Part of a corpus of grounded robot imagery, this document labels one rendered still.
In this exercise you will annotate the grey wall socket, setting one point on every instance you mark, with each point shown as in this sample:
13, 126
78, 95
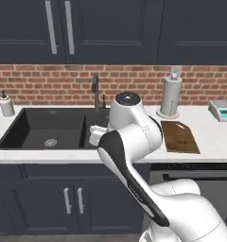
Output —
176, 70

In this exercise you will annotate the dark blue corner cupboard door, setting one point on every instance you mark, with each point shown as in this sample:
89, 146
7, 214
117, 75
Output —
5, 204

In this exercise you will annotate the paper towel roll on holder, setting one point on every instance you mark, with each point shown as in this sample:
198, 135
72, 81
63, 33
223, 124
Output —
170, 96

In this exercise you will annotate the grey dishwasher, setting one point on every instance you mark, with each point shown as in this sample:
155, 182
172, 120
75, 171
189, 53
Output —
216, 192

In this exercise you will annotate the brown wooden cutting board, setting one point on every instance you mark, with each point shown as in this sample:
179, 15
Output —
180, 137

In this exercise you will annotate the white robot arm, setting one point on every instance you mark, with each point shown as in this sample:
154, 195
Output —
181, 214

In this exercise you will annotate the grey kitchen scale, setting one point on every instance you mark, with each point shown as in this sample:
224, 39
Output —
222, 111

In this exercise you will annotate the dark blue wall cupboard door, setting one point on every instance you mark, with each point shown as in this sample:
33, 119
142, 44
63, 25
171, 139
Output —
20, 28
197, 28
115, 28

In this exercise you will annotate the dark blue panel under sink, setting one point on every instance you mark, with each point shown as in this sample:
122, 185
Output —
65, 171

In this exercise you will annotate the dark blue base cupboard door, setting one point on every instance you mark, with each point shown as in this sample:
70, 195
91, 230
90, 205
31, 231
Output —
43, 204
106, 204

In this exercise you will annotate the white soap dispenser bottle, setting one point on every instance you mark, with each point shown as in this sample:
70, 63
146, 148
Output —
6, 105

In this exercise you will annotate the black kitchen sink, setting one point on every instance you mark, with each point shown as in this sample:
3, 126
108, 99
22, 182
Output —
49, 129

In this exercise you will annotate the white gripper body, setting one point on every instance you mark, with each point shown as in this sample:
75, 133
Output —
96, 136

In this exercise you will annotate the dark grey sink tap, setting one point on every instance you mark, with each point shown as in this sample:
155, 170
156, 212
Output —
95, 91

